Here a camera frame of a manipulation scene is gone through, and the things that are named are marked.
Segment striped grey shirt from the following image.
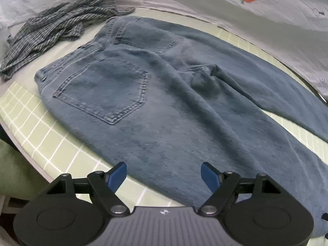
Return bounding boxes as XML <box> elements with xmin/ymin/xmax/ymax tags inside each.
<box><xmin>0</xmin><ymin>0</ymin><xmax>136</xmax><ymax>82</ymax></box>

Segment blue denim jeans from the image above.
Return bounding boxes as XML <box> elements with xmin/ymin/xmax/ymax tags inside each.
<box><xmin>34</xmin><ymin>16</ymin><xmax>328</xmax><ymax>238</ymax></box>

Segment white strawberry print bedsheet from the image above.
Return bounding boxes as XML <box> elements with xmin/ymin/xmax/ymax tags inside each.
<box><xmin>0</xmin><ymin>0</ymin><xmax>328</xmax><ymax>101</ymax></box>

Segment green checked mat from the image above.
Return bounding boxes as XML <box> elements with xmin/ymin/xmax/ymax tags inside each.
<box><xmin>0</xmin><ymin>7</ymin><xmax>328</xmax><ymax>211</ymax></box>

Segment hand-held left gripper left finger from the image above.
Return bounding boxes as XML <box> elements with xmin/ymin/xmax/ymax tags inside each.
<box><xmin>46</xmin><ymin>162</ymin><xmax>128</xmax><ymax>216</ymax></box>

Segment green cloth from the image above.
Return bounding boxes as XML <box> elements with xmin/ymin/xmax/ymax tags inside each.
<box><xmin>0</xmin><ymin>138</ymin><xmax>49</xmax><ymax>200</ymax></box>

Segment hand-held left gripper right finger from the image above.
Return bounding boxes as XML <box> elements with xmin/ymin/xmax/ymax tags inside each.
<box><xmin>197</xmin><ymin>162</ymin><xmax>282</xmax><ymax>217</ymax></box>

